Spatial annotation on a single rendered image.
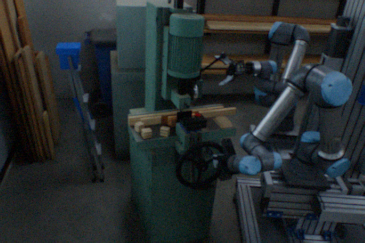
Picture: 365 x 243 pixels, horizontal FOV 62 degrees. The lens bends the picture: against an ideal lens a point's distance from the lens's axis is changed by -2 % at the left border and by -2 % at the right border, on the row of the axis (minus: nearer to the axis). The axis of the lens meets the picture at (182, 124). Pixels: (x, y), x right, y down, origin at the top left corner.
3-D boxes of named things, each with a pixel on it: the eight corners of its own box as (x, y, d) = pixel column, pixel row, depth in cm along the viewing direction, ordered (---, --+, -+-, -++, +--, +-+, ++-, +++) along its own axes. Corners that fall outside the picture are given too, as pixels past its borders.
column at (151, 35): (153, 122, 202) (155, 6, 167) (144, 108, 220) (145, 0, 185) (185, 118, 210) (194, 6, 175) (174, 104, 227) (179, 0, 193)
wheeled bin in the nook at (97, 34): (90, 121, 360) (83, 37, 313) (89, 101, 405) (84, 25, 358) (145, 117, 376) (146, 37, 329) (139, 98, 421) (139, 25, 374)
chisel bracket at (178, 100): (178, 112, 177) (179, 98, 173) (170, 101, 188) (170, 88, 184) (190, 110, 180) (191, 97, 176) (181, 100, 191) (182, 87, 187)
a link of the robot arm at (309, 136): (309, 148, 165) (316, 126, 158) (327, 162, 154) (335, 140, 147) (291, 151, 161) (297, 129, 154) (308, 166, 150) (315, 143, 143)
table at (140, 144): (140, 161, 158) (140, 152, 155) (127, 132, 182) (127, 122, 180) (243, 144, 179) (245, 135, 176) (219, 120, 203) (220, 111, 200)
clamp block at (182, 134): (182, 149, 164) (183, 135, 160) (174, 137, 175) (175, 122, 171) (208, 145, 169) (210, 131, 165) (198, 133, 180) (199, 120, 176)
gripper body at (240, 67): (234, 59, 159) (254, 59, 163) (226, 64, 167) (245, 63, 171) (236, 74, 159) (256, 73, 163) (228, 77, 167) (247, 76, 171)
